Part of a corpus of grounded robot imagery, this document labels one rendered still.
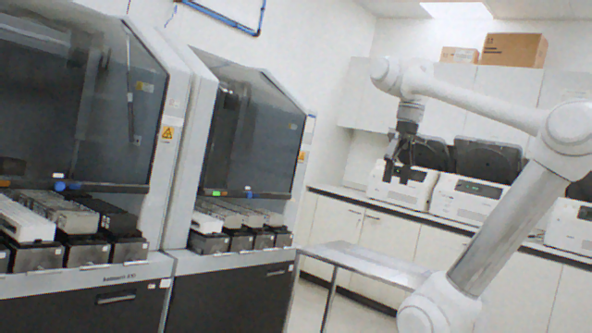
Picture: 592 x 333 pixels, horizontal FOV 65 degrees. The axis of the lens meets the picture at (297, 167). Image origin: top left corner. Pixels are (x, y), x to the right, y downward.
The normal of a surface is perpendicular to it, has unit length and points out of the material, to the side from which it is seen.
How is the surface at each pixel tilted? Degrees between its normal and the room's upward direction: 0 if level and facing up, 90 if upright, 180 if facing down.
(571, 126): 84
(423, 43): 90
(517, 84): 90
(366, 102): 90
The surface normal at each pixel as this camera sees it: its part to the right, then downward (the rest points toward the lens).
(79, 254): 0.78, 0.20
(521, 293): -0.58, -0.08
